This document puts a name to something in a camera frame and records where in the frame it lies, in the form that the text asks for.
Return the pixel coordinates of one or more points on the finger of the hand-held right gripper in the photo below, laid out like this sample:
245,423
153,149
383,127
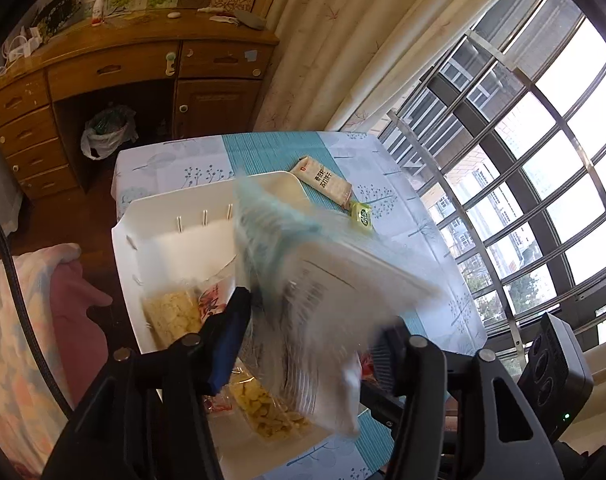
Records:
378,402

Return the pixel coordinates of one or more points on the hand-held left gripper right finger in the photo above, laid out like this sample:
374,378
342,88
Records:
383,355

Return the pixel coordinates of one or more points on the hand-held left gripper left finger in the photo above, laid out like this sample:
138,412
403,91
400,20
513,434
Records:
228,340

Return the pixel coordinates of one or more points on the puffed rice cracker packet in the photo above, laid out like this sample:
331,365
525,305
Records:
173,312
263,405

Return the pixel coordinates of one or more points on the clear mixed nut packet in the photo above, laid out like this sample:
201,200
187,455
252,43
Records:
218,402

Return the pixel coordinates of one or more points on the large white teal snack bag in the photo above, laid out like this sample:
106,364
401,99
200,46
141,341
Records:
323,300

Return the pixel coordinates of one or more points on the white plastic tray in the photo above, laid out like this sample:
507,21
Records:
183,250

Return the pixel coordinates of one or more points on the small yellow candy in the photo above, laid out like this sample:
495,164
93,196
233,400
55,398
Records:
361,214

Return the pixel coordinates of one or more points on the small beige cracker packet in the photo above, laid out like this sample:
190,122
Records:
320,184

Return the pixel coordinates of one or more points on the large barred window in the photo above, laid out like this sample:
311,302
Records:
533,160

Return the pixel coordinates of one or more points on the pastel fleece blanket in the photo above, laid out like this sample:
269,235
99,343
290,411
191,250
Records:
18,360

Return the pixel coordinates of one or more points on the white trash bag bin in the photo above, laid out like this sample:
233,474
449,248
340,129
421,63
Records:
108,132

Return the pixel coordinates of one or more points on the green drawer lock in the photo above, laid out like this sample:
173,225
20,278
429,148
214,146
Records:
170,62

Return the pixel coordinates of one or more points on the wooden desk with drawers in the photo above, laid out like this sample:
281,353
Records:
123,45

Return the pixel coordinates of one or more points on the grey pouch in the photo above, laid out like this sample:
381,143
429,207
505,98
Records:
250,20

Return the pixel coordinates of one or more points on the cream patterned curtain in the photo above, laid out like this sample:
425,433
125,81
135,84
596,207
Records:
358,35

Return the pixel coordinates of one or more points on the white tube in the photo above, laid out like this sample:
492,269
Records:
218,12

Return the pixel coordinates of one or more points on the small white red bottle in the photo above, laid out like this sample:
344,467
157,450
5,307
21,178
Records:
98,10

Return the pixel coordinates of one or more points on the white charger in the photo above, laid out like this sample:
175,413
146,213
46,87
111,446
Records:
18,45

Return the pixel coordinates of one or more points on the floral pencil pouch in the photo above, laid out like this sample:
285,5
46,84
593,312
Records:
58,10

